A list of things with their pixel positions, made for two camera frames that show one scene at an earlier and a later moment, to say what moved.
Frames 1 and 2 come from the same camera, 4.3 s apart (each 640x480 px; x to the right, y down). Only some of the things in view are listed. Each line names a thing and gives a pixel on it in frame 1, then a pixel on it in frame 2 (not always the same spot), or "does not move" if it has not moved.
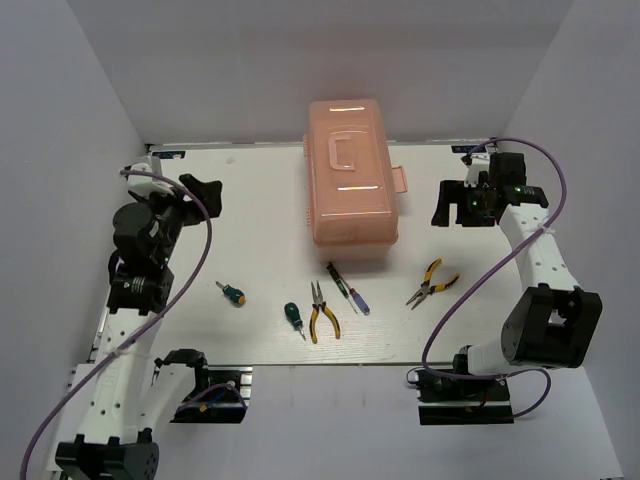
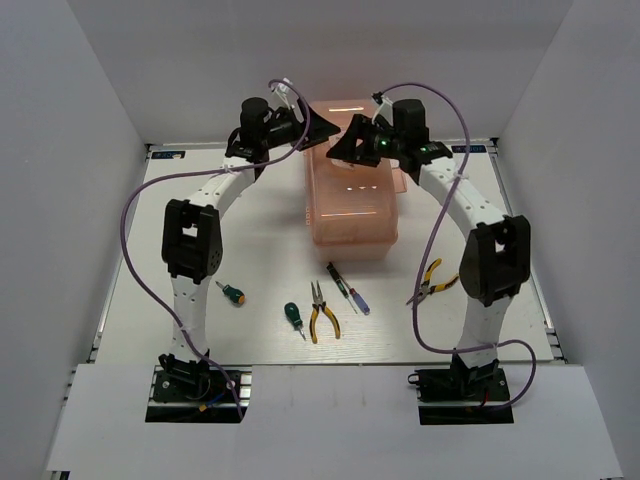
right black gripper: [454, 191] -> [347, 149]
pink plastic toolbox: [350, 182] does not move
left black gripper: [209, 193] -> [319, 129]
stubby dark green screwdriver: [294, 315] does not move
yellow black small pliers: [426, 289] does not move
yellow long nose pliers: [316, 307] does not move
